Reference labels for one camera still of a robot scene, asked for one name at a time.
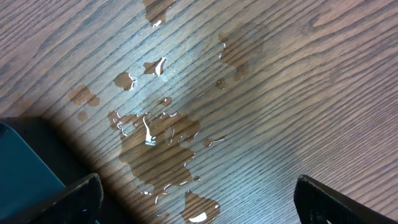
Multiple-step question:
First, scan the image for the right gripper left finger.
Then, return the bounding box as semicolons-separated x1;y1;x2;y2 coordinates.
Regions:
1;173;103;224

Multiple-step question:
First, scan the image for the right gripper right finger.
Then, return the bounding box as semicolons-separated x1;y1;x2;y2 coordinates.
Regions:
294;175;397;224

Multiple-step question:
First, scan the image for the black water tray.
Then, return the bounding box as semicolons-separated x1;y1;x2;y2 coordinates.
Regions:
1;117;133;224

